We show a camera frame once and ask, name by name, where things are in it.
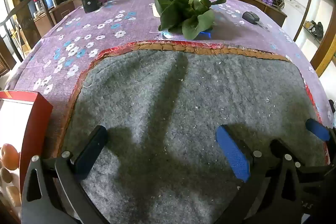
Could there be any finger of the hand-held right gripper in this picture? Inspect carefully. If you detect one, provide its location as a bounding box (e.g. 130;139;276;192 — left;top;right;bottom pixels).
305;118;336;144

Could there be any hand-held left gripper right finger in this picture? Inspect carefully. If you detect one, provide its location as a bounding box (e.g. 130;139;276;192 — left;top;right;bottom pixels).
216;124;302;224

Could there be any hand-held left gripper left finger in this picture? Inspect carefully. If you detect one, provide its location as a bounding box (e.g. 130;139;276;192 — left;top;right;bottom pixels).
21;124;111;224

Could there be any red box white inside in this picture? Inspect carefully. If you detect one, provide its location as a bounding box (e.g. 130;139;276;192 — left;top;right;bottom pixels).
0;91;54;224

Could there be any orange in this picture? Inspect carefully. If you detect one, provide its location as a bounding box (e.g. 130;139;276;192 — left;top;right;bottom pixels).
1;143;21;170

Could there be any grey felt mat red trim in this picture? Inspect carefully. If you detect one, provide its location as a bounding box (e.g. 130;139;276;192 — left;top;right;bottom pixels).
56;40;330;224

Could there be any tan round fruit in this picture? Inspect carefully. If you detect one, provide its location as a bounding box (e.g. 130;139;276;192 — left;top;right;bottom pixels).
0;168;13;184

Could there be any dark shoe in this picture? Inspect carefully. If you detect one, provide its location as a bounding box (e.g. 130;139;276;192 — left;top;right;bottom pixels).
306;20;324;39

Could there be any blue plastic tray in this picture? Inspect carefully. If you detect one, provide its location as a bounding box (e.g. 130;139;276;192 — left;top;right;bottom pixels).
161;27;214;39

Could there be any low wooden side cabinet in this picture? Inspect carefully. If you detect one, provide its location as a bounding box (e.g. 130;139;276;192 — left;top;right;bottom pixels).
252;0;288;28

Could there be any purple floral tablecloth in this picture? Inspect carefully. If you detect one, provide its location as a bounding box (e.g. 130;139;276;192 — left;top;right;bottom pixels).
5;0;336;135

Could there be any black car key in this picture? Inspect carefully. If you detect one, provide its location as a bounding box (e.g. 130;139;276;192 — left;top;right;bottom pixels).
242;11;269;30

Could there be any green leafy vegetable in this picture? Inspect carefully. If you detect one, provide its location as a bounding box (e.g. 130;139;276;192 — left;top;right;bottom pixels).
154;0;227;41

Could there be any wooden arch frame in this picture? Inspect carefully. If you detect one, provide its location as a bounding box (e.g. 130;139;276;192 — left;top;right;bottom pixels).
293;0;336;77

